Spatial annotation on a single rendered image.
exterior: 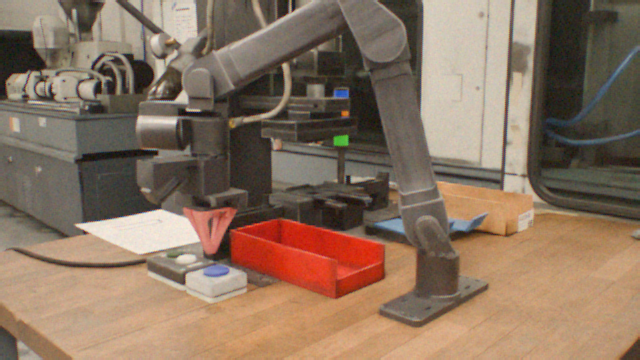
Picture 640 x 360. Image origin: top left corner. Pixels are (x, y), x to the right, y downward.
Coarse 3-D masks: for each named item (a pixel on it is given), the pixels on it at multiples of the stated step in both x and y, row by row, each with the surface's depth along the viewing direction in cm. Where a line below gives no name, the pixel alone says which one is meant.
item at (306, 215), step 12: (348, 204) 121; (288, 216) 113; (300, 216) 111; (312, 216) 113; (324, 216) 125; (336, 216) 122; (348, 216) 122; (360, 216) 125; (336, 228) 123; (348, 228) 122
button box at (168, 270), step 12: (24, 252) 105; (60, 264) 99; (72, 264) 98; (84, 264) 98; (96, 264) 98; (108, 264) 98; (120, 264) 98; (132, 264) 99; (156, 264) 92; (168, 264) 91; (180, 264) 90; (192, 264) 91; (204, 264) 91; (216, 264) 92; (156, 276) 93; (168, 276) 90; (180, 276) 87; (180, 288) 88
